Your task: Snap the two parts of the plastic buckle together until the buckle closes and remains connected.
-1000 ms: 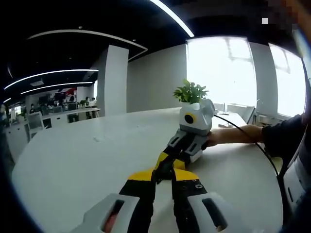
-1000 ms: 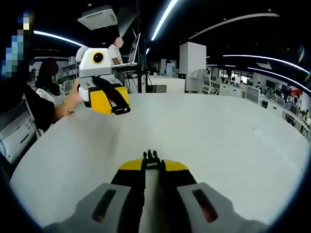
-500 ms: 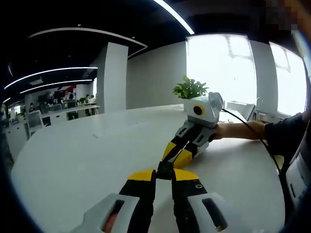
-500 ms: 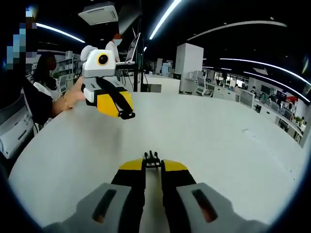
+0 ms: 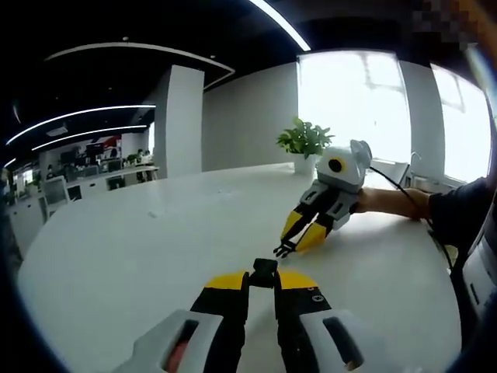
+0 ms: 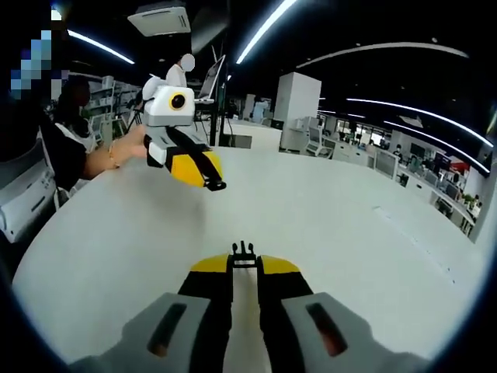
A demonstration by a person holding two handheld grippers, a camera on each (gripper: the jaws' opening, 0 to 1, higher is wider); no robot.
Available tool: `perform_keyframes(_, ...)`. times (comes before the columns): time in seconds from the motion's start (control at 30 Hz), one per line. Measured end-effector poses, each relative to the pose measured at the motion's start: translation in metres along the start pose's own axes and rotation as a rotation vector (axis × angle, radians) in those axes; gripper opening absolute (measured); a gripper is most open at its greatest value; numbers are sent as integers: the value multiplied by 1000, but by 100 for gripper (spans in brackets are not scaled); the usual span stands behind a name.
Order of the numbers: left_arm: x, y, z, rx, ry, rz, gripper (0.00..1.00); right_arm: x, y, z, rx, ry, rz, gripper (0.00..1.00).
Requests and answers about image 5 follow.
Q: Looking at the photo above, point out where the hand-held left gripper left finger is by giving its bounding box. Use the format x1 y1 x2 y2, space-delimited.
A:
111 269 250 373

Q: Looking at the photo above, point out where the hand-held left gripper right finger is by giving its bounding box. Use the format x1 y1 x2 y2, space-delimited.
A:
273 267 391 373

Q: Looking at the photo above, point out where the black plastic buckle pronged part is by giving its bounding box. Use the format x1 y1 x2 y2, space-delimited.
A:
273 238 298 260

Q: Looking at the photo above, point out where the black plastic buckle socket part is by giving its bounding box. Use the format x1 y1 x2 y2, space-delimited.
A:
249 257 279 289

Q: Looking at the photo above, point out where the green potted plant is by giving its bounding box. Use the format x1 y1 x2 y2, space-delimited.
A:
276 116 335 175

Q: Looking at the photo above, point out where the person's grey jacket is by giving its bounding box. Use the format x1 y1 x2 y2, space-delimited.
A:
461 217 497 327

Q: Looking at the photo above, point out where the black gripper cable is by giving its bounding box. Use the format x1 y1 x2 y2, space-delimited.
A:
367 166 456 275

